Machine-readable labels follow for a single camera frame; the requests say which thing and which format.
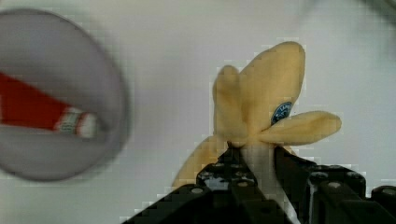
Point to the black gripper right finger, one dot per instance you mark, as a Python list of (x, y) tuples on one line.
[(331, 194)]

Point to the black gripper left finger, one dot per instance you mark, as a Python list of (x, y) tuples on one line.
[(225, 192)]

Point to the yellow plush peeled banana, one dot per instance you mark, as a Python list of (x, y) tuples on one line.
[(252, 112)]

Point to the red ketchup bottle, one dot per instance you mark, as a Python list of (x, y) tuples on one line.
[(25, 106)]

